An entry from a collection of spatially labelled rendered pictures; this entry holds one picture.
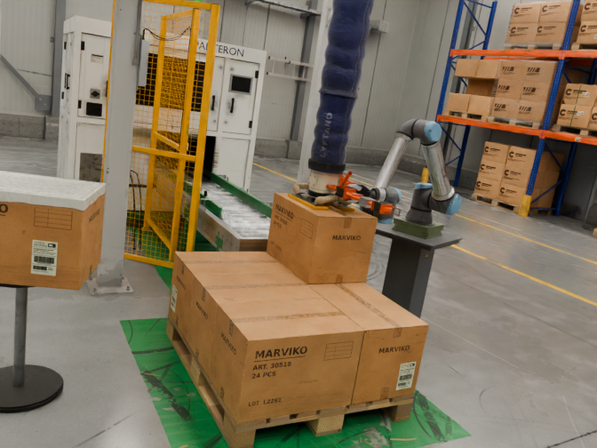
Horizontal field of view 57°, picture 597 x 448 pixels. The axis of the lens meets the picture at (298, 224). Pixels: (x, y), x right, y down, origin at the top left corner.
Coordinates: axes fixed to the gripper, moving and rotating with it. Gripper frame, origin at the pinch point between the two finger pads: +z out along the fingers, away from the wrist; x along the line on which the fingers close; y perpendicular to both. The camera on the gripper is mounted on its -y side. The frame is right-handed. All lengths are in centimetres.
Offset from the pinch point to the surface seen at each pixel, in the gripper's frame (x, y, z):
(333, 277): -49.1, -4.3, 3.1
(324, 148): 22.1, 21.1, 7.6
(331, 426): -103, -64, 29
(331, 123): 36.9, 19.1, 6.7
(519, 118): 68, 492, -685
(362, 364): -71, -63, 17
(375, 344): -61, -63, 12
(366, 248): -31.3, -4.3, -16.2
